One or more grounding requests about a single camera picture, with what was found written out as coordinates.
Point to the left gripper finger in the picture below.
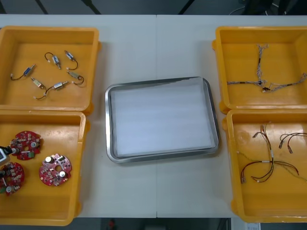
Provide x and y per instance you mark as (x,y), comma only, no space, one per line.
(9,150)
(2,173)

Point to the round red circuit board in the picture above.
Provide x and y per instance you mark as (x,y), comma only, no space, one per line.
(14,176)
(25,141)
(54,171)

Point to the blue label metal solenoid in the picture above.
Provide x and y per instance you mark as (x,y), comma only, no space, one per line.
(27,70)

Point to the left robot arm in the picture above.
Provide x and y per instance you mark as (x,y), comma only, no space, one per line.
(3,157)

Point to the yellow-orange plastic bin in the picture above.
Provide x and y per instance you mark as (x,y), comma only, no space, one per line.
(263,206)
(72,100)
(283,100)
(48,206)

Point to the steel tray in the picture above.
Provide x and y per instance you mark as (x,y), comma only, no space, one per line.
(108,134)

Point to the group of metal solenoids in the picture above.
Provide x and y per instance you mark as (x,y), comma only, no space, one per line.
(55,60)

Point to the black stand leg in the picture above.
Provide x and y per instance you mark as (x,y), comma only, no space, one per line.
(42,6)
(185,6)
(92,6)

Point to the white sheet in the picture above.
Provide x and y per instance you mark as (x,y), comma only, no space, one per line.
(160,119)

